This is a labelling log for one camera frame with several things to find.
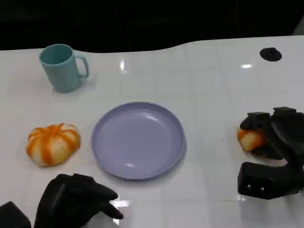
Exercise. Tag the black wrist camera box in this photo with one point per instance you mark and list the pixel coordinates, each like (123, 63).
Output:
(266, 180)
(13, 216)

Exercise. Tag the lilac plate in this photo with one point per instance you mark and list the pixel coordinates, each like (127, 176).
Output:
(139, 141)

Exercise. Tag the pale green mug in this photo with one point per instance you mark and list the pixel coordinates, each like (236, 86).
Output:
(61, 71)

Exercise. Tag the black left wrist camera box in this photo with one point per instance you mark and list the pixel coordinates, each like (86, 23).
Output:
(13, 216)

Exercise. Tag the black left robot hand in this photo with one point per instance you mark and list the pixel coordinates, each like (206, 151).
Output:
(69, 199)

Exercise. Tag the orange white toy bread roll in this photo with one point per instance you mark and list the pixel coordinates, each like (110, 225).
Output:
(53, 145)
(249, 141)

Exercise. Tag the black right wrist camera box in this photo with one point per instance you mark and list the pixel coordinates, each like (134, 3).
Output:
(266, 180)

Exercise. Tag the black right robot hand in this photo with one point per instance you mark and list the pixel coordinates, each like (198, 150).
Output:
(287, 137)

